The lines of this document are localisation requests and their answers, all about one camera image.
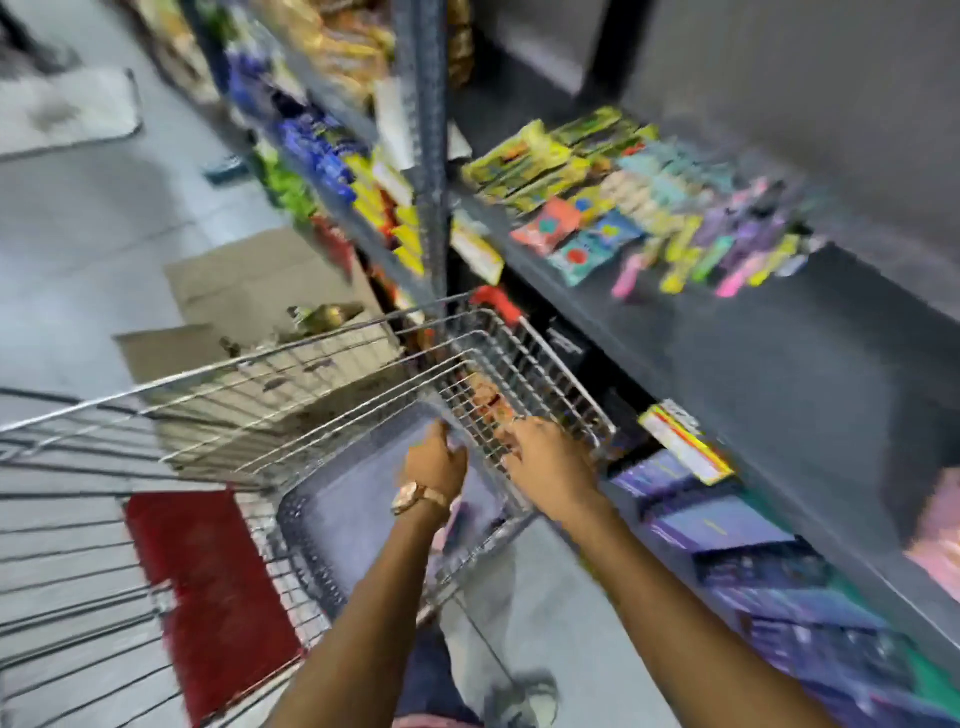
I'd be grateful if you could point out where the person's left hand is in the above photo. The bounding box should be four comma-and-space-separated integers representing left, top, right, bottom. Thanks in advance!
402, 419, 470, 502

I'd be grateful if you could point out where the person's right hand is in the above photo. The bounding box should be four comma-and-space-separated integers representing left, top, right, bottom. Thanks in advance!
498, 416, 612, 528

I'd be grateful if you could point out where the metal wire shopping cart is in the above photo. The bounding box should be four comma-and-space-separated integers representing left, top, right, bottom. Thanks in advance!
0, 288, 621, 728

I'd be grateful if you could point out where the person's right forearm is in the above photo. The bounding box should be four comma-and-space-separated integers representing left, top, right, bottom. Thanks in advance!
552, 495, 841, 728

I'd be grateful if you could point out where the person's left forearm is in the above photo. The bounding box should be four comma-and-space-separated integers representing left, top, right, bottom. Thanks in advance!
266, 496, 456, 728

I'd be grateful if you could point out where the orange snack packet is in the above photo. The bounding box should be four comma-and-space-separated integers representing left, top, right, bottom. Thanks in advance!
463, 373, 520, 430

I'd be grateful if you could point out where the gold wristwatch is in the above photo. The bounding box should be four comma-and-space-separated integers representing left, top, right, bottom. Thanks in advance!
390, 480, 453, 519

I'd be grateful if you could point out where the grey plastic cart seat panel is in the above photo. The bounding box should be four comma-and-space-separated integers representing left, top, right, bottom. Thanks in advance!
276, 403, 528, 610

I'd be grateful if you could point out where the red cart corner bumper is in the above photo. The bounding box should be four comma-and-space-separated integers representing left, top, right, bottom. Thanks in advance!
470, 285, 524, 328

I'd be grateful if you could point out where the green item in cardboard box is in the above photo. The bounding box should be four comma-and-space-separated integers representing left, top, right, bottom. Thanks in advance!
287, 301, 366, 340

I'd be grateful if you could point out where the yellow shelf label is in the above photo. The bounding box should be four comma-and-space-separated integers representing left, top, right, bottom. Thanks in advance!
450, 219, 506, 287

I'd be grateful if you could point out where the person's blue jeans leg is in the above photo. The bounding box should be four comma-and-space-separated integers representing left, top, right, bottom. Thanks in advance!
393, 546, 520, 728

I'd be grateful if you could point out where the blue toy packet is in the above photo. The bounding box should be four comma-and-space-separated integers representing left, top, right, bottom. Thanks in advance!
546, 210, 646, 288

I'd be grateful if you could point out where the orange toy packet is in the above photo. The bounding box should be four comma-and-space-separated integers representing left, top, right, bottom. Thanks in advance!
510, 197, 584, 258

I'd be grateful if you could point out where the row of yellow red packets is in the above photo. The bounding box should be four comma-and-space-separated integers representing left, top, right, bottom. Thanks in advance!
343, 150, 430, 280

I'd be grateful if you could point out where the open cardboard box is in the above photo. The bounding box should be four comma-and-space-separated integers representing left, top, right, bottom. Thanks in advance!
112, 227, 406, 485

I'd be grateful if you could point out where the dark grey metal shelf unit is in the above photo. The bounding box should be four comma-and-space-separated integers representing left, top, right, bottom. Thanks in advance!
172, 0, 960, 669

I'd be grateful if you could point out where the person's grey shoe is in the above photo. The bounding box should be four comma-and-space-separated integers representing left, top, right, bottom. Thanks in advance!
486, 673, 561, 728

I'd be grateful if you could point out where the pile of yellow green packets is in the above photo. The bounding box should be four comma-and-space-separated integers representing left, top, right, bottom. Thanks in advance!
460, 105, 663, 219

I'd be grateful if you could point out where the red plastic cart flap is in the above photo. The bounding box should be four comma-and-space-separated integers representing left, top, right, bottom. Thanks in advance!
123, 487, 304, 725

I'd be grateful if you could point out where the row of pastel packets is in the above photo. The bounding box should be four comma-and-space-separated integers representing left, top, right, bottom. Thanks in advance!
598, 139, 830, 303

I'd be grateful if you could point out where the stack of purple boxes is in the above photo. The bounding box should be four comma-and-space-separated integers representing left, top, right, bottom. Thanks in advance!
609, 448, 960, 728

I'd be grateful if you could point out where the row of green snack packets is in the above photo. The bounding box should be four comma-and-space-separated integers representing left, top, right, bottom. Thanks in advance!
253, 147, 319, 228

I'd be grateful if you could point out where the white paper sign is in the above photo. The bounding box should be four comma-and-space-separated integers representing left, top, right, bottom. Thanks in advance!
373, 75, 474, 172

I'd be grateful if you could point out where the row of blue snack packets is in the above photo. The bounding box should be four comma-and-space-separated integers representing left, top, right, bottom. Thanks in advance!
223, 51, 363, 205

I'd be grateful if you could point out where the small teal floor item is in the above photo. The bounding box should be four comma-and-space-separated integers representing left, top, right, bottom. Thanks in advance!
203, 155, 251, 186

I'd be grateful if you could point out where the row of golden snack packets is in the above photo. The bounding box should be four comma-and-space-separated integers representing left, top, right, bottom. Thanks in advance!
251, 0, 475, 102

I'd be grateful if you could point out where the pink packet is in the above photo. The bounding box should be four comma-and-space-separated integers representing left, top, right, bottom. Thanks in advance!
903, 467, 960, 603

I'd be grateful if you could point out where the grey floor mat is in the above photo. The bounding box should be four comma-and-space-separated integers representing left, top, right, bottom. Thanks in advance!
0, 66, 144, 160

